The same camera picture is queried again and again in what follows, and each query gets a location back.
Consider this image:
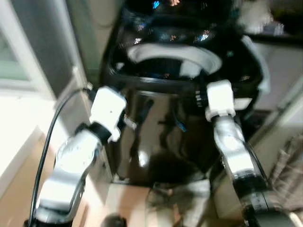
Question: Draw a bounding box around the white cabinet with dark top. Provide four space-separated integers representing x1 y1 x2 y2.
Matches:
246 29 303 114

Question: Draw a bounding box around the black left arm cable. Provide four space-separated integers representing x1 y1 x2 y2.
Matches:
27 87 94 227

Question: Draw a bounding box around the white window frame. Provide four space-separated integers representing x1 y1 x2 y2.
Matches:
0 0 57 100

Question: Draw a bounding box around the grey wire rack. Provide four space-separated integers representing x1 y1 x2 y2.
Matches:
265 135 303 201

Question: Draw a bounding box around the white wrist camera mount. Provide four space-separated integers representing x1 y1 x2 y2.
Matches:
89 86 128 143
205 80 236 122

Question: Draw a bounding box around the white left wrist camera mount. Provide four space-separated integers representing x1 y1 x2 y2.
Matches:
89 86 128 143

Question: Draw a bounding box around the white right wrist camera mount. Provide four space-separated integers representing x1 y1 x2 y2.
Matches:
205 80 236 122

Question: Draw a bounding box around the white crumpled cloth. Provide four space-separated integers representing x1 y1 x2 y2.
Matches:
237 0 285 35

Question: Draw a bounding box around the black top-load washing machine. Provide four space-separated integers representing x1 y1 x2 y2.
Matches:
97 0 267 186

